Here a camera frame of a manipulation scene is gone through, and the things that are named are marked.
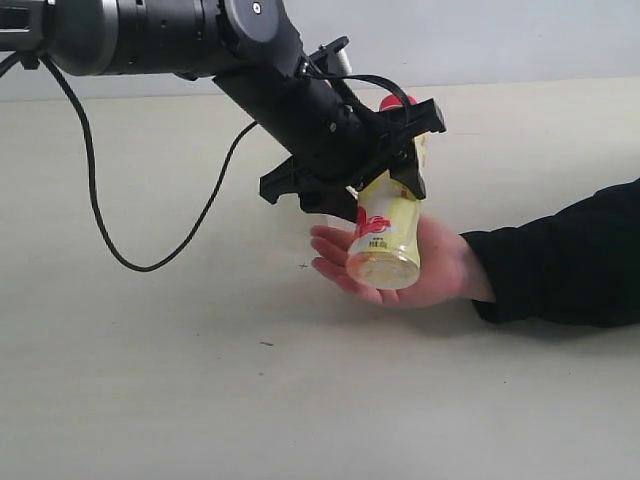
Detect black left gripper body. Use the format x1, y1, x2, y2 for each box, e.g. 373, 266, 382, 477
259, 99, 446, 204

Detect yellow juice bottle red cap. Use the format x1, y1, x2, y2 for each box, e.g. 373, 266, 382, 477
345, 93, 434, 290

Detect black sleeved forearm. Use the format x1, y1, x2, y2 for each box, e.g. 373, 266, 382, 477
463, 181, 639, 328

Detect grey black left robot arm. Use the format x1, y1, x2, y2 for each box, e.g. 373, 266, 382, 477
1, 0, 445, 221

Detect person's open hand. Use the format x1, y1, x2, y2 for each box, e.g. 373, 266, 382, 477
310, 215, 496, 308

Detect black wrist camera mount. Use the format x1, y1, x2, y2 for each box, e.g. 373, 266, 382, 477
309, 36, 352, 78

